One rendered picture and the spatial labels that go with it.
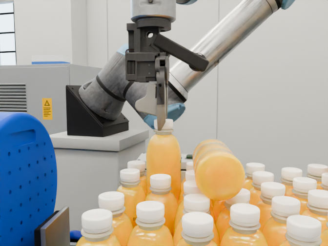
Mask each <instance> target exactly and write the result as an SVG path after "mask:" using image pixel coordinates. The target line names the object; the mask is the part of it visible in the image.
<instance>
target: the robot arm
mask: <svg viewBox="0 0 328 246"><path fill-rule="evenodd" d="M196 1H197V0H130V15H131V20H132V22H134V23H127V24H126V30H127V31H128V43H125V44H123V45H122V46H121V47H120V48H119V49H118V50H117V51H116V53H115V54H114V55H113V56H112V58H111V59H110V60H109V61H108V62H107V64H106V65H105V66H104V67H103V69H102V70H101V71H100V72H99V74H98V75H97V76H96V77H95V78H93V79H92V80H90V81H88V82H86V83H84V84H83V85H82V86H81V87H80V89H79V95H80V97H81V99H82V101H83V102H84V103H85V104H86V105H87V106H88V107H89V108H90V109H91V110H92V111H93V112H95V113H96V114H97V115H99V116H101V117H103V118H105V119H107V120H111V121H114V120H116V119H117V118H118V117H119V116H120V114H121V111H122V108H123V105H124V103H125V101H127V102H128V103H129V104H130V105H131V106H132V107H133V109H134V110H135V111H136V112H137V113H138V115H139V116H140V117H141V118H142V119H143V121H144V122H145V123H146V124H147V125H148V126H149V127H150V128H152V129H155V127H154V120H155V119H157V127H158V131H161V129H162V127H163V126H164V124H165V122H166V120H165V119H172V120H173V122H174V121H176V120H177V119H178V118H179V117H180V116H181V115H182V114H183V113H184V111H185V105H184V103H185V102H186V101H187V99H188V92H189V91H190V90H191V89H192V88H193V87H194V86H195V85H196V84H197V83H198V82H199V81H201V80H202V79H203V78H204V77H205V76H206V75H207V74H208V73H209V72H210V71H211V70H212V69H213V68H215V67H216V66H217V65H218V64H219V63H220V62H221V61H222V60H223V59H224V58H225V57H226V56H228V55H229V54H230V53H231V52H232V51H233V50H234V49H235V48H236V47H237V46H238V45H239V44H241V43H242V42H243V41H244V40H245V39H246V38H247V37H248V36H249V35H250V34H251V33H252V32H254V31H255V30H256V29H257V28H258V27H259V26H260V25H261V24H262V23H263V22H264V21H265V20H267V19H268V18H269V17H270V16H271V15H272V14H273V13H274V12H276V11H277V10H278V9H280V8H281V9H283V10H286V9H288V8H289V7H290V6H291V5H292V4H293V3H294V2H295V0H241V1H240V2H239V3H238V4H237V5H236V6H235V7H234V8H233V9H232V10H231V11H230V12H228V13H227V14H226V15H225V16H224V17H223V18H222V19H221V20H220V21H219V22H218V23H217V24H216V25H215V26H214V27H213V28H211V29H210V30H209V31H208V32H207V33H206V34H205V35H204V36H203V37H202V38H201V39H200V40H199V41H198V42H197V43H196V44H194V45H193V46H192V47H191V48H190V49H187V48H185V47H183V46H181V45H180V44H178V43H176V42H174V41H172V40H171V39H169V38H167V37H165V36H163V35H162V34H160V32H167V31H170V30H171V23H173V22H174V21H175V20H176V3H177V4H182V5H191V4H193V3H195V2H196ZM151 33H152V34H153V36H152V37H150V38H149V37H148V36H149V34H151ZM170 55H172V56H174V57H176V58H177V59H179V60H177V61H176V62H175V63H174V64H173V65H172V66H171V67H170V68H169V57H170Z"/></svg>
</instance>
